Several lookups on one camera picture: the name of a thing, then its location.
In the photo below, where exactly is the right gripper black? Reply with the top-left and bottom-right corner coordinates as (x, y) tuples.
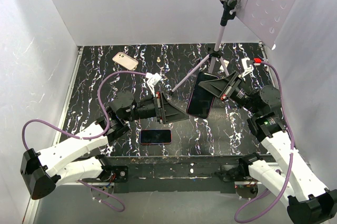
(198, 70), (260, 116)

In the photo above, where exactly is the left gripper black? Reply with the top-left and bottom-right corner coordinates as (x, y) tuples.
(123, 90), (189, 123)

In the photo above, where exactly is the black smartphone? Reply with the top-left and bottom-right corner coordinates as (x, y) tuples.
(186, 72), (218, 119)
(140, 129), (172, 145)

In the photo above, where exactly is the pink phone case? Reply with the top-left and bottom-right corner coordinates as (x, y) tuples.
(112, 52), (138, 71)

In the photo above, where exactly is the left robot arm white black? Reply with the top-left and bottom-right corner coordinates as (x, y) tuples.
(20, 91), (189, 200)

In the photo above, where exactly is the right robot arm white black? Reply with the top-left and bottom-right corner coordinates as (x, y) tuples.
(199, 72), (336, 223)

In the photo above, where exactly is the tripod stand silver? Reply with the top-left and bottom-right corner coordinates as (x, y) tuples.
(169, 0), (237, 95)

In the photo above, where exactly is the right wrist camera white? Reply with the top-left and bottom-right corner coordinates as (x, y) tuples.
(241, 57), (262, 77)

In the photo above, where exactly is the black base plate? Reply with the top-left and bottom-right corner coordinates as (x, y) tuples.
(78, 155), (274, 195)

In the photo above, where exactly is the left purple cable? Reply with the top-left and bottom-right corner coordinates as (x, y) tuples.
(21, 70), (148, 213)

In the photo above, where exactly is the purple cable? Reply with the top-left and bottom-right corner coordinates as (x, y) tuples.
(21, 70), (148, 213)
(233, 62), (294, 223)

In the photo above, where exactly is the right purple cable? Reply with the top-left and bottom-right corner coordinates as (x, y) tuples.
(233, 62), (294, 223)

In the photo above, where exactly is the aluminium rail frame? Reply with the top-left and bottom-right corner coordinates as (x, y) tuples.
(23, 41), (330, 224)

